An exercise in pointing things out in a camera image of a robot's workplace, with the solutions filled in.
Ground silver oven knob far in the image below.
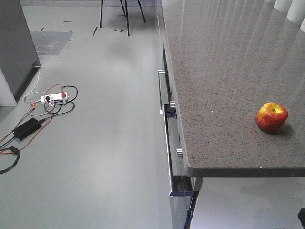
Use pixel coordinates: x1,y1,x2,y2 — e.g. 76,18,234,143
169,101,176,109

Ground silver oven knob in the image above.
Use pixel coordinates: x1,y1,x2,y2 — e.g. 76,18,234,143
175,148,183,158
169,101,176,109

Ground silver oven knob near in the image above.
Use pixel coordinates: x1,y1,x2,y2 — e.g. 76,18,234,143
175,148,183,158

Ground black built-in oven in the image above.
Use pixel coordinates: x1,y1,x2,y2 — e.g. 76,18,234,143
163,104,201,229

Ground grey stone countertop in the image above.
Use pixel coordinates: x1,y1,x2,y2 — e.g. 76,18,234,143
162,0,305,177

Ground white power strip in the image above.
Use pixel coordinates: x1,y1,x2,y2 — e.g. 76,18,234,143
40,92,69,104

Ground black power adapter brick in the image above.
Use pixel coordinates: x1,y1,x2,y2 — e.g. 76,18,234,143
12,118,42,140

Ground white chair black legs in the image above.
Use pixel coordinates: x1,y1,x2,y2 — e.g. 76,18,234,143
99,0,146,36

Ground grey floor mat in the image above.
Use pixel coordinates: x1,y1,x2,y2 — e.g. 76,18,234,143
30,31,73,55

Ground black drawer with handle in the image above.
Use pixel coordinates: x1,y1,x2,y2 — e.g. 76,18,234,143
157,48,172,115

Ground orange cable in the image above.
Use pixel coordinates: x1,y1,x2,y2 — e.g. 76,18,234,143
0,83,63,155

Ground white cable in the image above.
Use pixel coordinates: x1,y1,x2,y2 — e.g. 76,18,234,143
23,69,55,117

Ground black cable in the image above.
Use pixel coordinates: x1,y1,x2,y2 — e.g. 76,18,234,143
0,85,79,175

